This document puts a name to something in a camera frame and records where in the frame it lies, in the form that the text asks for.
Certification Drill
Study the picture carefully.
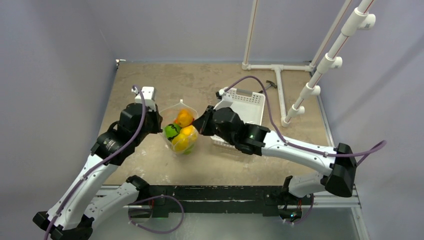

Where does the yellow mango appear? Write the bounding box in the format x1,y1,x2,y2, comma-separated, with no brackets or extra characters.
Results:
179,125,198,143

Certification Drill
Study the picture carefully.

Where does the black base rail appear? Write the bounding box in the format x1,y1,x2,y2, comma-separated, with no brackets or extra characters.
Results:
71,184,361,220

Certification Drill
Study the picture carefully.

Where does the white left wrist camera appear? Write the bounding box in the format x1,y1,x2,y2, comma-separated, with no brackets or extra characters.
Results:
131,86,158,112

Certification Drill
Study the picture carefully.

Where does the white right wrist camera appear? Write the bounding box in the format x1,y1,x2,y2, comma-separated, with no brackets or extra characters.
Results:
215,87,233,104

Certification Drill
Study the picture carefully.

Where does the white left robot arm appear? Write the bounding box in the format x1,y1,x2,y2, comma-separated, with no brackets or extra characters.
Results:
32,103,163,240

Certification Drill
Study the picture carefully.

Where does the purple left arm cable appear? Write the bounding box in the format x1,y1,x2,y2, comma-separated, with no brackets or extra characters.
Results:
43,85,147,240

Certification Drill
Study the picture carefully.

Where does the clear zip top bag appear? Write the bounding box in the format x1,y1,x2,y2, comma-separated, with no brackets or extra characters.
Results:
159,99,199,155

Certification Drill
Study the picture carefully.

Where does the white pvc pipe frame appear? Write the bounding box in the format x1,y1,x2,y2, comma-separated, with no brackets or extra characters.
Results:
241,0,376,127

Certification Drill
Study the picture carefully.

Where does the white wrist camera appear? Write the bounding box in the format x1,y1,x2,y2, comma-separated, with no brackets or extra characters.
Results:
215,87,233,104
131,86,158,112

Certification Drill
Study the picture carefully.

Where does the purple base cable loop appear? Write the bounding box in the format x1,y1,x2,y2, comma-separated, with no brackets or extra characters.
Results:
127,194,185,235

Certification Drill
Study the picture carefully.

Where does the black hammer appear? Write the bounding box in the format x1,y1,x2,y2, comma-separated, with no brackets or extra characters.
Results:
259,80,278,93

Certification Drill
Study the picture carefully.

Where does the white plastic basket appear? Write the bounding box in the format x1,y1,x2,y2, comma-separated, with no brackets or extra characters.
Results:
210,87,267,150

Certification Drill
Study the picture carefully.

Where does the yellow bell pepper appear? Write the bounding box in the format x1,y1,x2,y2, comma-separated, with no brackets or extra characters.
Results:
171,133,190,152

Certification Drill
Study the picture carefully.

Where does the green ridged squash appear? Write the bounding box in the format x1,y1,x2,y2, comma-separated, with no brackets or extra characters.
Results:
163,123,182,142

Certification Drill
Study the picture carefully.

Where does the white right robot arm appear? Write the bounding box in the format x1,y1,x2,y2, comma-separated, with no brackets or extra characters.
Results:
192,105,357,204

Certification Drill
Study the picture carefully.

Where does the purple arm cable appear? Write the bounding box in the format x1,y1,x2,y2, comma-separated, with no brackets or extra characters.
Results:
43,85,147,240
223,75,387,167

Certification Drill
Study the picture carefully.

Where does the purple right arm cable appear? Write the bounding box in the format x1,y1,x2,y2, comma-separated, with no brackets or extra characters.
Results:
223,75,387,167

